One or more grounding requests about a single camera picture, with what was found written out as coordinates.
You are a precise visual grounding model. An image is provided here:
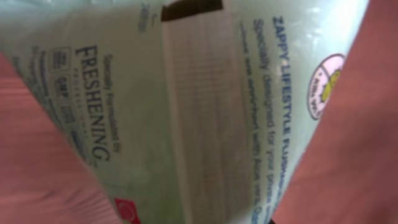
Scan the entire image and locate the mint green wipes packet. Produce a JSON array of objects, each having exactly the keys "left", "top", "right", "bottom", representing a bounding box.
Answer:
[{"left": 1, "top": 0, "right": 369, "bottom": 224}]

